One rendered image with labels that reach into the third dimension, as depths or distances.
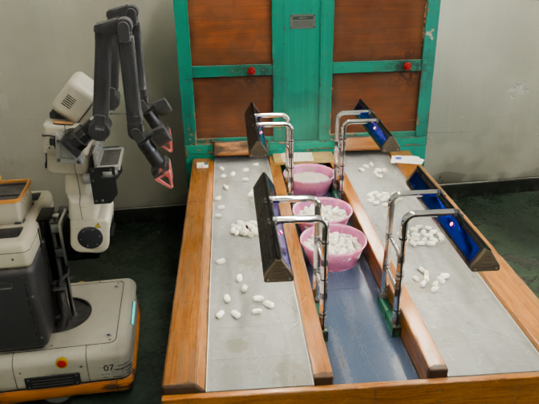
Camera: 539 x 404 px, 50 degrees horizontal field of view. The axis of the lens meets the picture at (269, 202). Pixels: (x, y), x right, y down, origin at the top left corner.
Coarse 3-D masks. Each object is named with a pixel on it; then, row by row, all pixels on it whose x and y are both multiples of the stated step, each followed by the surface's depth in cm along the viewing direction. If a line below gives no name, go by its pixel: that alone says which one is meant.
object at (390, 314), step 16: (400, 192) 186; (416, 192) 187; (432, 192) 187; (448, 208) 174; (400, 224) 175; (400, 240) 177; (384, 256) 196; (400, 256) 178; (384, 272) 198; (400, 272) 181; (384, 288) 201; (400, 288) 183; (384, 304) 200; (400, 304) 186; (400, 336) 189
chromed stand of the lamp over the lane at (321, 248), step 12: (276, 216) 171; (288, 216) 171; (300, 216) 171; (312, 216) 171; (324, 228) 173; (324, 240) 174; (324, 252) 176; (324, 264) 178; (324, 276) 179; (324, 288) 180; (324, 300) 182; (324, 312) 184; (324, 324) 187; (324, 336) 187
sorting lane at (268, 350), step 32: (256, 160) 324; (224, 192) 284; (224, 224) 252; (224, 256) 227; (256, 256) 227; (224, 288) 206; (256, 288) 206; (288, 288) 205; (224, 320) 189; (256, 320) 188; (288, 320) 188; (224, 352) 174; (256, 352) 174; (288, 352) 174; (224, 384) 162; (256, 384) 161; (288, 384) 161
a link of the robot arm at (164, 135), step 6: (162, 126) 220; (132, 132) 216; (138, 132) 216; (144, 132) 223; (150, 132) 219; (156, 132) 219; (162, 132) 219; (168, 132) 223; (138, 138) 217; (144, 138) 218; (156, 138) 219; (162, 138) 219; (168, 138) 220; (156, 144) 220; (162, 144) 221
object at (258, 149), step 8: (248, 112) 287; (256, 112) 285; (248, 120) 278; (256, 120) 266; (248, 128) 268; (256, 128) 254; (248, 136) 259; (256, 136) 244; (264, 136) 260; (248, 144) 251; (256, 144) 239; (264, 144) 246; (256, 152) 241; (264, 152) 241
